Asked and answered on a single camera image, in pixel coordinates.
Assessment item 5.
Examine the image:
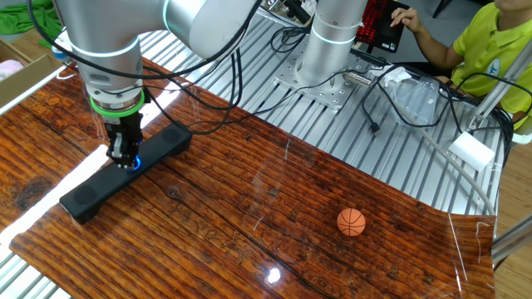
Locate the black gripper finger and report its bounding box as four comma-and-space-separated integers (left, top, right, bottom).
106, 140, 126, 170
126, 138, 144, 168

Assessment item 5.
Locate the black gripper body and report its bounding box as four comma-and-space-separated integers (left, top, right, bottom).
102, 111, 145, 145

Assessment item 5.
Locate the bare forearm of yellow-shirt person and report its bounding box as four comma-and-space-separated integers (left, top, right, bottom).
409, 20, 465, 71

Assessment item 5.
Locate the hand of yellow-shirt person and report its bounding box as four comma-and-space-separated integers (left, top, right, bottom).
389, 7, 425, 35

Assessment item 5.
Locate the white spray bottle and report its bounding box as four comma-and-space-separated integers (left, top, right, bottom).
50, 28, 71, 63

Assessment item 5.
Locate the brown cardboard box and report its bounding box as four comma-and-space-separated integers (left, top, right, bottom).
0, 39, 66, 116

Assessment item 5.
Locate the wood grain table mat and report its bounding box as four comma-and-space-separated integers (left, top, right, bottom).
0, 57, 498, 299

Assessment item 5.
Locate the pink soft item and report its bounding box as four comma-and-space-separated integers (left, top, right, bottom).
0, 59, 25, 81

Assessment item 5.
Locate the green cloth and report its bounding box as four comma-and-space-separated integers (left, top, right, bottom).
0, 0, 63, 47

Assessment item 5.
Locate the silver robot mounting plate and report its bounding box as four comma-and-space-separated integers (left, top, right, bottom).
273, 39, 377, 111

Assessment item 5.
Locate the small orange basketball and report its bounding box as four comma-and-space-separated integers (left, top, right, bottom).
336, 207, 367, 238

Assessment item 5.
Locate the silver cylindrical connector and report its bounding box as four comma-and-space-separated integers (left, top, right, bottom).
343, 71, 372, 87

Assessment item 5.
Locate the clear plastic bag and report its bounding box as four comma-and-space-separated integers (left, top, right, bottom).
381, 68, 442, 125

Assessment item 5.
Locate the white rectangular box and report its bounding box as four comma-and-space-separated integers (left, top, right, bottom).
447, 131, 496, 173

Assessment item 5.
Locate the yellow shirt person torso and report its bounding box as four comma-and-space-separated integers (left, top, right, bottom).
451, 0, 532, 130

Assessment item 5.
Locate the green wrist flange ring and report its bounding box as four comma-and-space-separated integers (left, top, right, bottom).
90, 90, 145, 119

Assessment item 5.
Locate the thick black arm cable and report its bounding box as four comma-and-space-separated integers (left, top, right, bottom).
27, 0, 265, 136

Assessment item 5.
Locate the thin black speaker cable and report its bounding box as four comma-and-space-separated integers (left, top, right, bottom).
182, 70, 362, 128

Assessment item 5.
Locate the black usb cable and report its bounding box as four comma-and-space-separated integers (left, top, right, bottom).
360, 61, 462, 138

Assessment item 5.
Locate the thick grey hose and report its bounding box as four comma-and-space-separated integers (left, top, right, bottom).
397, 105, 498, 216

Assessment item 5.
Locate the aluminium frame post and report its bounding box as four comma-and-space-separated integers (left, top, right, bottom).
468, 48, 532, 130

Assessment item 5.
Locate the black cable bundle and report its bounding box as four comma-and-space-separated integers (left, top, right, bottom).
440, 72, 532, 167

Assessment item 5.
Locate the aluminium frame beam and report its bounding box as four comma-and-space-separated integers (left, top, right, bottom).
491, 213, 532, 263

